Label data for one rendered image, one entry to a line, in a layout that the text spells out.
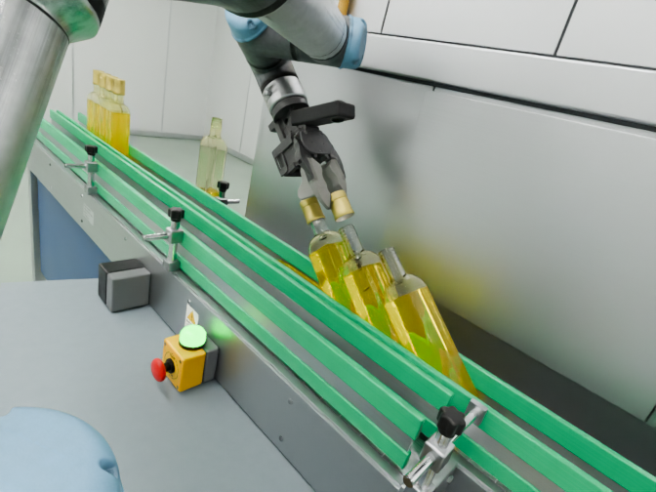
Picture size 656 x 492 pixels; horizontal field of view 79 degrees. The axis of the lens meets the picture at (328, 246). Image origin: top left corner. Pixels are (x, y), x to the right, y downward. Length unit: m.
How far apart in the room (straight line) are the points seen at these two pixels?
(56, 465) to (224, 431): 0.46
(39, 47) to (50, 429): 0.25
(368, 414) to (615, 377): 0.34
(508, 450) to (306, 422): 0.27
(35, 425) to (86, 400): 0.47
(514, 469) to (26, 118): 0.61
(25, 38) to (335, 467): 0.56
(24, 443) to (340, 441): 0.39
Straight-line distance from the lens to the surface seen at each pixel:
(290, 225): 1.01
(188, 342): 0.74
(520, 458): 0.60
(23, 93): 0.35
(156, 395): 0.78
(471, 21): 0.77
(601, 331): 0.68
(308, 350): 0.60
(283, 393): 0.64
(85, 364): 0.85
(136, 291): 0.96
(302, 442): 0.65
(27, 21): 0.36
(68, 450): 0.30
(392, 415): 0.54
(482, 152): 0.69
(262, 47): 0.73
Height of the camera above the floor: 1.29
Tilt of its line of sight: 21 degrees down
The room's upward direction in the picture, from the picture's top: 14 degrees clockwise
